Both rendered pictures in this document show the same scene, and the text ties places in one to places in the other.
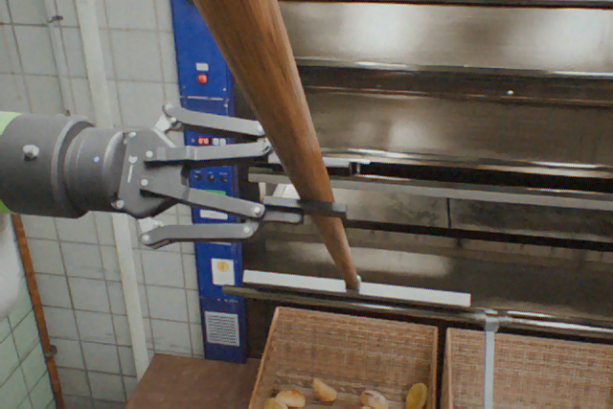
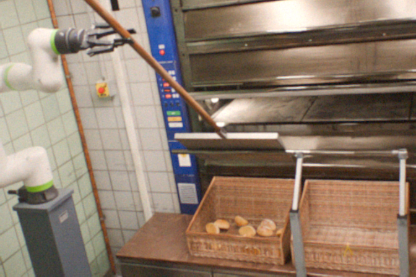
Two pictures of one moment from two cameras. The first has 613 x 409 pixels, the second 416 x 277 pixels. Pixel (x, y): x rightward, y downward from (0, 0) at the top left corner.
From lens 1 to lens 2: 1.43 m
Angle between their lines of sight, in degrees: 17
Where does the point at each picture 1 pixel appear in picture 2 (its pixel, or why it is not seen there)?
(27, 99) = (85, 74)
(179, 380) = (165, 222)
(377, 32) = (240, 18)
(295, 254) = not seen: hidden behind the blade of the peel
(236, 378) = not seen: hidden behind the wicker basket
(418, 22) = (259, 11)
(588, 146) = (355, 63)
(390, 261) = not seen: hidden behind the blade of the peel
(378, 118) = (249, 62)
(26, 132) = (60, 31)
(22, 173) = (59, 39)
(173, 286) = (161, 171)
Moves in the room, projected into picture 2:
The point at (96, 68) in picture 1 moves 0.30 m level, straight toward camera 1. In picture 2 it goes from (115, 54) to (112, 63)
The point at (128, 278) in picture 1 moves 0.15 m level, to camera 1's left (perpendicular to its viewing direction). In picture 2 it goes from (138, 167) to (117, 169)
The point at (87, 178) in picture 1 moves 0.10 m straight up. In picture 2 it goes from (73, 39) to (67, 10)
